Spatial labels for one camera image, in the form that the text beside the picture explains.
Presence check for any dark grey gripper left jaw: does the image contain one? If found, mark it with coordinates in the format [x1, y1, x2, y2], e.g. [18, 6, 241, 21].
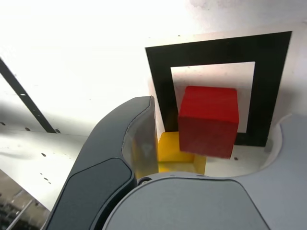
[44, 95, 160, 230]

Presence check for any black tape strip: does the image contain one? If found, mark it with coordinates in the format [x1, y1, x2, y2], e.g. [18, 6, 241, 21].
[0, 58, 57, 134]

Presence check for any yellow cube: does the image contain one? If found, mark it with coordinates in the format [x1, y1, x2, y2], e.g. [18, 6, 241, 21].
[157, 131, 207, 174]

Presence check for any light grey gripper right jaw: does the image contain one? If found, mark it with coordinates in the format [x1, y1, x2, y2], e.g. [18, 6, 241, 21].
[102, 112, 307, 230]

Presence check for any red cube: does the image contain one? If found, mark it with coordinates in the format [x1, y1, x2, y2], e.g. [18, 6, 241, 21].
[177, 85, 240, 159]

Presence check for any black tape square outline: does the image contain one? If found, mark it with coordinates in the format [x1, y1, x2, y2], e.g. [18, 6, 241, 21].
[144, 30, 293, 147]

